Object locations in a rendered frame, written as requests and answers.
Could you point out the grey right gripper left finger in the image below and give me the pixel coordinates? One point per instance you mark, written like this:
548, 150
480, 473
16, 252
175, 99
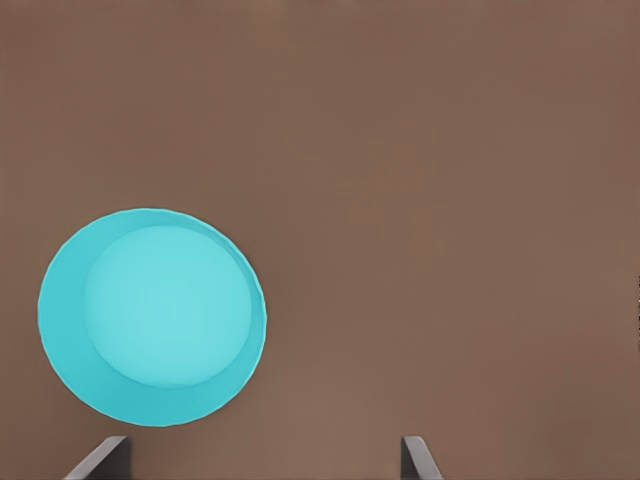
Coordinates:
107, 462

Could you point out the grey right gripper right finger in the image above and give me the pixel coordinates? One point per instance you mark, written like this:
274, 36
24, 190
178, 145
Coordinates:
417, 462

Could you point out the turquoise round plate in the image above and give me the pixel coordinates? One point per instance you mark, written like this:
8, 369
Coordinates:
160, 320

